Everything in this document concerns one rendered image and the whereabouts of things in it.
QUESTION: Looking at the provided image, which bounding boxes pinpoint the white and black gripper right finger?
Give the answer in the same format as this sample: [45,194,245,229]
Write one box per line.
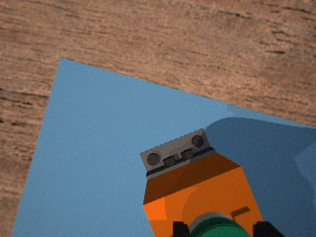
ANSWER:
[253,221,284,237]

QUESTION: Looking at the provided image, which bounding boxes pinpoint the orange flat plate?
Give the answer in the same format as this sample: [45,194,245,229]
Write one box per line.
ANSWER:
[143,152,264,237]

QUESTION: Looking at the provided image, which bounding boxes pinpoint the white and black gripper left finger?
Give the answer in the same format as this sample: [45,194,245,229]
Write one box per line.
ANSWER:
[173,221,191,237]

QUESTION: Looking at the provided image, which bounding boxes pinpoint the green round disc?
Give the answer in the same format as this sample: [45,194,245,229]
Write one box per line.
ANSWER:
[191,217,252,237]

